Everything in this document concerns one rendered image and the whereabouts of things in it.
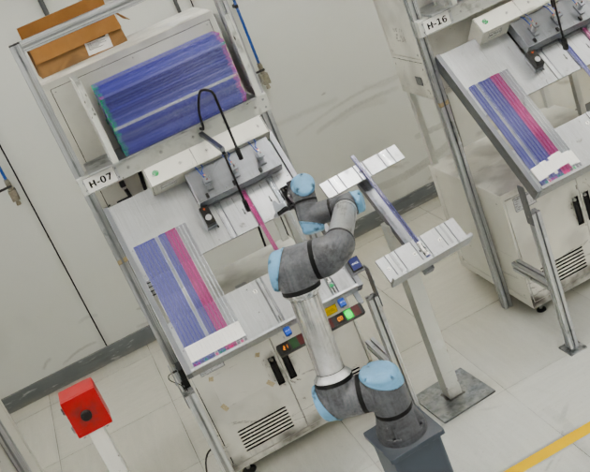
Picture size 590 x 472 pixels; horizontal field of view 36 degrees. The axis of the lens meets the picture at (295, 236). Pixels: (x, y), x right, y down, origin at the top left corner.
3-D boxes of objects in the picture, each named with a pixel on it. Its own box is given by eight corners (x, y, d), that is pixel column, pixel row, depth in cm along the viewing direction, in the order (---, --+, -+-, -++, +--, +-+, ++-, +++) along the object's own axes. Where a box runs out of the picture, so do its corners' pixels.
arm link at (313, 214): (332, 225, 287) (323, 192, 289) (300, 235, 290) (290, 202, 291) (338, 227, 295) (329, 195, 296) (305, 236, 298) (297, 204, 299)
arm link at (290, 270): (370, 420, 259) (308, 244, 249) (321, 432, 263) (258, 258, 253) (374, 402, 271) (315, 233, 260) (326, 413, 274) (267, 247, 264)
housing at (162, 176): (271, 148, 352) (270, 130, 339) (156, 203, 343) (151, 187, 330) (261, 132, 354) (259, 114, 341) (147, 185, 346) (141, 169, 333)
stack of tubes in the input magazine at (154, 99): (249, 99, 339) (221, 32, 329) (125, 157, 330) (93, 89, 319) (240, 95, 350) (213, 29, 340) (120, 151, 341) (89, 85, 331)
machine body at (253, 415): (389, 403, 379) (340, 279, 356) (241, 484, 367) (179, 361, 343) (333, 344, 438) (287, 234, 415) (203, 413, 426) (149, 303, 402)
